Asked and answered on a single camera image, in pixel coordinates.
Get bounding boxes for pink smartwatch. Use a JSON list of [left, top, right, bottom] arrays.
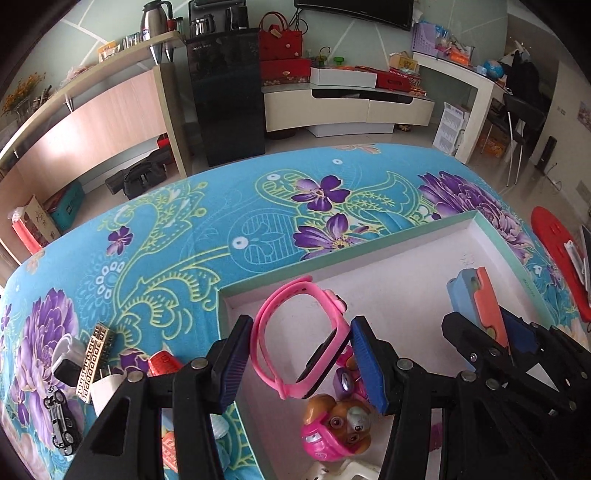
[[250, 275, 348, 400]]

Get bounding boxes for black toy car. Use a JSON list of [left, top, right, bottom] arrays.
[[44, 388, 85, 455]]

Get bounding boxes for red gift box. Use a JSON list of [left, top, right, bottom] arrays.
[[261, 59, 312, 86]]

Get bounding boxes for wooden shelf unit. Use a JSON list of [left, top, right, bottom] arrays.
[[0, 30, 192, 259]]

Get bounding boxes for black tea bar machine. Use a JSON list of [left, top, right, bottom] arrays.
[[186, 0, 266, 168]]

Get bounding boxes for purple desk organizer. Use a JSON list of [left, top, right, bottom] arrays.
[[413, 23, 437, 54]]

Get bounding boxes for black tower speaker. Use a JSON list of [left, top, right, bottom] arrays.
[[538, 136, 557, 174]]

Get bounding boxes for black chair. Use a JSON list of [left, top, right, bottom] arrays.
[[487, 92, 550, 188]]

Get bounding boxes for yellow cardboard box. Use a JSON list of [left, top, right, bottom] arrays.
[[389, 52, 419, 75]]

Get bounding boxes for blue toy with orange insert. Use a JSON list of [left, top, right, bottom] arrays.
[[447, 267, 511, 347]]

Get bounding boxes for red handbag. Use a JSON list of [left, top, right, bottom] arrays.
[[259, 11, 304, 61]]

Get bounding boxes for black television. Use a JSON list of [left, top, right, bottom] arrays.
[[294, 0, 414, 31]]

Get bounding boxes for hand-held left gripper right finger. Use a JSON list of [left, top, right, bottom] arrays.
[[349, 316, 527, 480]]

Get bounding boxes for white desk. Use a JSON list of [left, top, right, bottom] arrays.
[[412, 51, 509, 164]]

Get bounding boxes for steel kettle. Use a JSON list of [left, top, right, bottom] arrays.
[[190, 14, 215, 37]]

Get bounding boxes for steel thermos jug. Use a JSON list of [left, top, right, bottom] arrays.
[[141, 0, 174, 41]]

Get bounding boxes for teal cardboard tray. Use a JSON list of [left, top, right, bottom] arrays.
[[217, 210, 539, 480]]

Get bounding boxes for yellow flower bouquet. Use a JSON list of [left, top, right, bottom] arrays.
[[2, 76, 42, 116]]

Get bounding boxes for white charger plug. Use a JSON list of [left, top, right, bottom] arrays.
[[90, 374, 126, 416]]

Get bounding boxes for floral blanket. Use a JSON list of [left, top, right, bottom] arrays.
[[0, 143, 591, 480]]

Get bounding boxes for white plastic holder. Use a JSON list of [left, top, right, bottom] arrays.
[[305, 462, 384, 480]]

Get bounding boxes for white printed box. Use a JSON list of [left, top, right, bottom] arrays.
[[434, 102, 469, 155]]

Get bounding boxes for white tv stand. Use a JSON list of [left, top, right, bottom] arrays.
[[262, 85, 435, 139]]

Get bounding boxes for gold patterned lighter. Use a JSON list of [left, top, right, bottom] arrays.
[[75, 323, 116, 404]]

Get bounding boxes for teal storage box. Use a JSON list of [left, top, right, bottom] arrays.
[[50, 181, 86, 229]]

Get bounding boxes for black tool case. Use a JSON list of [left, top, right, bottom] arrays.
[[105, 150, 169, 199]]

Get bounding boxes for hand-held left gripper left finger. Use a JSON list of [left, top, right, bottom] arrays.
[[65, 315, 254, 480]]

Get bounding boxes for white flat box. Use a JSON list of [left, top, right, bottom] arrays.
[[309, 67, 377, 88]]

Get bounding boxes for red flat box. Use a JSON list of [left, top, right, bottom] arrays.
[[376, 69, 415, 92]]

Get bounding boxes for tablet on stand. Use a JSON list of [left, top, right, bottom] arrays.
[[563, 226, 591, 282]]

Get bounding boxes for pink toy dog figure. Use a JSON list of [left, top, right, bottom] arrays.
[[300, 351, 374, 462]]

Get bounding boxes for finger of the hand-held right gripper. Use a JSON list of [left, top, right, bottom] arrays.
[[501, 308, 591, 370], [441, 311, 578, 414]]

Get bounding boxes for red and white bottle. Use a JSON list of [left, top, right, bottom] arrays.
[[148, 350, 230, 439]]

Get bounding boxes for red plastic stool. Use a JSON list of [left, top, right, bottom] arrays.
[[531, 206, 591, 321]]

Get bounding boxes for orange box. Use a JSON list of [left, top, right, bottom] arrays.
[[478, 134, 511, 158]]

